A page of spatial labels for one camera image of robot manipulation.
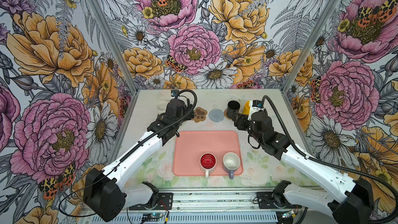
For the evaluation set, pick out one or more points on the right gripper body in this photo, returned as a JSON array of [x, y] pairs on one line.
[[246, 125]]

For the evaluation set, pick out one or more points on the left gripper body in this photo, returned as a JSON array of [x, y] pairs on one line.
[[186, 112]]

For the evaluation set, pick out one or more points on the yellow mug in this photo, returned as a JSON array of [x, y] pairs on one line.
[[246, 109]]

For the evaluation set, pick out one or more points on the black mug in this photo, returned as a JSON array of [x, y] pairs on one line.
[[233, 108]]

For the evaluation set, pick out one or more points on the brown paw shaped coaster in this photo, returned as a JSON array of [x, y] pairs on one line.
[[199, 115]]

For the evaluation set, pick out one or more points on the grey round felt coaster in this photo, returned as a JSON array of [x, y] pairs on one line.
[[216, 115]]

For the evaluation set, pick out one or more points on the white lavender mug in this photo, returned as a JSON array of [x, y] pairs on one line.
[[231, 162]]

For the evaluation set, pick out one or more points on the red inside mug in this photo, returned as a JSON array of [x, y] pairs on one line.
[[208, 163]]

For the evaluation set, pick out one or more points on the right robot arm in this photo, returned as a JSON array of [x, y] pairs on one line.
[[347, 200]]

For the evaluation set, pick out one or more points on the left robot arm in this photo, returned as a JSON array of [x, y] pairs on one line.
[[105, 191]]

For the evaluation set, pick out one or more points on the left circuit board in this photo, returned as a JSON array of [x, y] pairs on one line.
[[152, 217]]

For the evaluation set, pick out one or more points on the circuit board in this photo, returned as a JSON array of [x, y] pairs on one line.
[[152, 217], [289, 214]]

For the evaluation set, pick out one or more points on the right circuit board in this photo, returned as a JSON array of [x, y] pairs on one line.
[[289, 214]]

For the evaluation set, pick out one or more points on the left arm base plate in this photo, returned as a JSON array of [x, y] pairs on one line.
[[159, 201]]

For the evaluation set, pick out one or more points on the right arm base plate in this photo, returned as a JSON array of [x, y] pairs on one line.
[[270, 200]]

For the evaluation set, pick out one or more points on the aluminium front rail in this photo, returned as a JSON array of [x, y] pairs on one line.
[[213, 200]]

